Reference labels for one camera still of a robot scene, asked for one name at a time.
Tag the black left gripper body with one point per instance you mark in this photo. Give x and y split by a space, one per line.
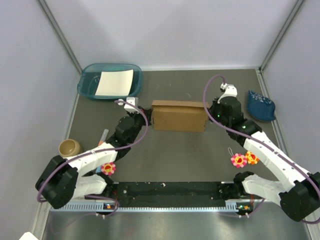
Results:
139 120

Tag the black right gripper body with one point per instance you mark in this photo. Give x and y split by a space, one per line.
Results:
215 113

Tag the brown cardboard box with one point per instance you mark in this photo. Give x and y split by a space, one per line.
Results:
179 116

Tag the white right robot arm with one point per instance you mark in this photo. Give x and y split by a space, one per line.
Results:
296 190

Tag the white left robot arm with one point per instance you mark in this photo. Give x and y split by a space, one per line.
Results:
68 178

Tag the blue leaf-shaped dish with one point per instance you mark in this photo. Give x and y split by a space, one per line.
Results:
260 107

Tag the orange and grey marker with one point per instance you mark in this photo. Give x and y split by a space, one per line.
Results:
103 137

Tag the white paper sheet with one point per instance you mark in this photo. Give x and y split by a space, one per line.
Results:
115 83

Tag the pink flower toy right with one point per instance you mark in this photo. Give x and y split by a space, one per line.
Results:
239 160

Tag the pink flower toy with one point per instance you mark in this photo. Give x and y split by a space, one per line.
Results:
239 160
108 168

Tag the orange flower toy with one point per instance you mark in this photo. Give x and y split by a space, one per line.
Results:
251 158

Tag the pink flower toy left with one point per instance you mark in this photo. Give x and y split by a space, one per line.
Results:
108 168

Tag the teal plastic tub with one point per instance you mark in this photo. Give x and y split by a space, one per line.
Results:
90 76

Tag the beige ceramic mug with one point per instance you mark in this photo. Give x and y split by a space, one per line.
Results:
69 148

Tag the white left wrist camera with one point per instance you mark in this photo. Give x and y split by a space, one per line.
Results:
130 104

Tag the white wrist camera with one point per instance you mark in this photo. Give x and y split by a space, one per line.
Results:
130 104
228 90

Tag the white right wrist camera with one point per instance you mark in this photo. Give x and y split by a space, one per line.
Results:
228 90

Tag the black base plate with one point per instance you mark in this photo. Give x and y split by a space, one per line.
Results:
171 194

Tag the grey slotted cable duct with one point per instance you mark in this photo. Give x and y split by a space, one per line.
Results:
103 207

